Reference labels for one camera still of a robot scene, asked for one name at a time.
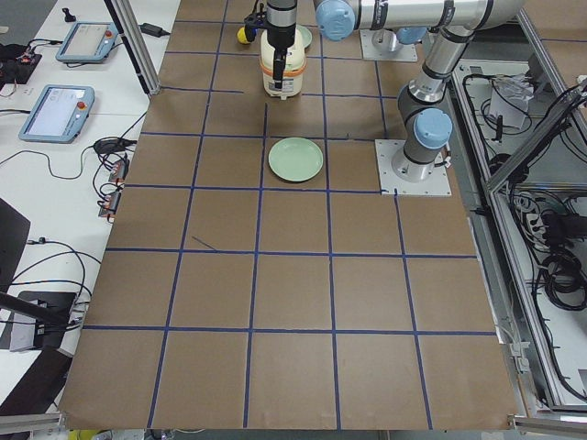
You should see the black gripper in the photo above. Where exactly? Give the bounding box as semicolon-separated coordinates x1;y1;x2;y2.
266;0;294;90

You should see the green plate right side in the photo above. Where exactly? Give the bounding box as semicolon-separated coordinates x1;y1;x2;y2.
296;25;313;50

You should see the green plate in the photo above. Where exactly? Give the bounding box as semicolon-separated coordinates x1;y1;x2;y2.
296;25;313;50
268;137;324;182

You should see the yellow toy pepper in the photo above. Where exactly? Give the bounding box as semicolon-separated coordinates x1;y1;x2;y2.
237;27;254;45

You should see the green plate left side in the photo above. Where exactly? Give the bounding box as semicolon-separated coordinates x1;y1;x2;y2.
268;137;324;182

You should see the black power adapter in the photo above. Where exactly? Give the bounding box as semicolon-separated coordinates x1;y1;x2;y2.
139;23;170;38

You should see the blue teach pendant far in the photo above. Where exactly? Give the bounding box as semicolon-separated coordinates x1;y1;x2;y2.
55;22;118;63

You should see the blue teach pendant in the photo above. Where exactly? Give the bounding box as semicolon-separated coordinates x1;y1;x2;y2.
18;84;95;144
55;22;118;63

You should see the blue teach pendant near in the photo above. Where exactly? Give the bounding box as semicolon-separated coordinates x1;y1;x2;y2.
18;84;95;144

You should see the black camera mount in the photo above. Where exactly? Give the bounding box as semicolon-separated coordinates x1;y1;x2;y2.
244;1;268;43

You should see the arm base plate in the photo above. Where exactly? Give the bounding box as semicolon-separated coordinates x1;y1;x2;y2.
360;29;418;62
375;139;452;197

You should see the aluminium frame post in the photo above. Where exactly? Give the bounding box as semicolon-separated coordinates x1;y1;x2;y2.
104;0;161;96

